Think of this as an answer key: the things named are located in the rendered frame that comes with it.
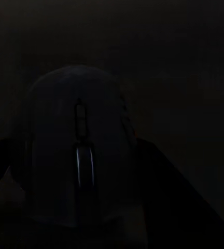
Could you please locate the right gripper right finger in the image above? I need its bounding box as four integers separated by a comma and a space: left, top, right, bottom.
136, 138, 224, 249

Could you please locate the mouse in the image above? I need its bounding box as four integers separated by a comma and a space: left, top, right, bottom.
10, 65, 142, 228

